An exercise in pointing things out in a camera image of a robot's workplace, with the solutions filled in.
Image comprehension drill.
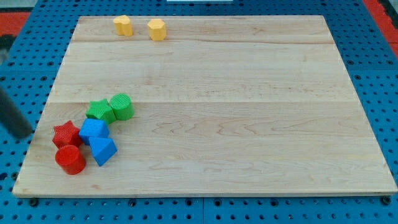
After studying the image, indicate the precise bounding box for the red star block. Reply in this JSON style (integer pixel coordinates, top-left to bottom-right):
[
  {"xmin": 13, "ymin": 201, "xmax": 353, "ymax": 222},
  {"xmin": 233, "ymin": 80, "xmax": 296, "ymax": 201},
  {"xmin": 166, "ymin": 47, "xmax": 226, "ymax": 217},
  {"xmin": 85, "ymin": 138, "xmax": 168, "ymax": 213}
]
[{"xmin": 52, "ymin": 120, "xmax": 83, "ymax": 149}]

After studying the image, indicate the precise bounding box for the yellow heart block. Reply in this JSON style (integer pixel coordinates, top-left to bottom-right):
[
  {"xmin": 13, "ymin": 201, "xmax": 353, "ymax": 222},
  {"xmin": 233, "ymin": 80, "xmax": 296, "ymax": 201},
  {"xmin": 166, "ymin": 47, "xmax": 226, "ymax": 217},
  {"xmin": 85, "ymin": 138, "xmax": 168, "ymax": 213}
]
[{"xmin": 113, "ymin": 15, "xmax": 133, "ymax": 36}]

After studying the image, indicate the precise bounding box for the blue triangle block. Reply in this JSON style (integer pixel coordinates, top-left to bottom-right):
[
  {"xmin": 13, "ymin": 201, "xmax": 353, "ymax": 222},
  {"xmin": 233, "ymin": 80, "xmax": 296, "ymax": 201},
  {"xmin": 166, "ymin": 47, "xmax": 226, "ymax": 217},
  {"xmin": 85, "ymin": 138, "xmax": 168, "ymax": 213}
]
[{"xmin": 89, "ymin": 137, "xmax": 118, "ymax": 167}]

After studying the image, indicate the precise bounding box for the yellow hexagon block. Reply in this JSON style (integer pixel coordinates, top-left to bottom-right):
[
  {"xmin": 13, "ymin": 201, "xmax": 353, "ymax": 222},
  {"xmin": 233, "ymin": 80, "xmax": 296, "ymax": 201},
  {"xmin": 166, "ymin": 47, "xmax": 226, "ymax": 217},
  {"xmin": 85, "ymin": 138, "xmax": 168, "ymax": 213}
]
[{"xmin": 147, "ymin": 19, "xmax": 167, "ymax": 41}]

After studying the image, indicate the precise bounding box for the green cylinder block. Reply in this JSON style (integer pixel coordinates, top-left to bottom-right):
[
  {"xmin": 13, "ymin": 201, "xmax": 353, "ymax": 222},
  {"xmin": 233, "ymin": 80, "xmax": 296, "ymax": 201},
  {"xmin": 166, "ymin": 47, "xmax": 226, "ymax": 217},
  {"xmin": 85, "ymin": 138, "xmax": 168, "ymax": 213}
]
[{"xmin": 110, "ymin": 93, "xmax": 134, "ymax": 121}]

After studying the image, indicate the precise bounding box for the green star block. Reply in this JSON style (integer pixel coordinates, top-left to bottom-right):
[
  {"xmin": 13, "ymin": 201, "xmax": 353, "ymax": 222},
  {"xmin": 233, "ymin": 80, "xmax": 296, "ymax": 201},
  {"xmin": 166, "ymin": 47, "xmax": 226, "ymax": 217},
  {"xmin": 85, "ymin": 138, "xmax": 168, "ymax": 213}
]
[{"xmin": 85, "ymin": 98, "xmax": 116, "ymax": 125}]

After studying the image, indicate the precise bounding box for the red cylinder block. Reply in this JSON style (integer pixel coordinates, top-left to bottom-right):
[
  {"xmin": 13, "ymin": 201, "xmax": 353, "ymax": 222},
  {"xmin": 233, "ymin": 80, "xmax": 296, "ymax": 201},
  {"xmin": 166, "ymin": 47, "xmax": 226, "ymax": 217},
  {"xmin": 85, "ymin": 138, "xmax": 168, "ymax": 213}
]
[{"xmin": 55, "ymin": 145, "xmax": 86, "ymax": 175}]

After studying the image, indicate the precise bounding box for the blue cube block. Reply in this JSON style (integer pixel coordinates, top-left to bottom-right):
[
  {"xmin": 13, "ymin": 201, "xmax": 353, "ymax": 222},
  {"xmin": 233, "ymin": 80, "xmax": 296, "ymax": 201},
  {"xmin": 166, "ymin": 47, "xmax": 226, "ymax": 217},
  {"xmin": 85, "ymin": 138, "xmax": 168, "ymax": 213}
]
[{"xmin": 78, "ymin": 118, "xmax": 109, "ymax": 146}]

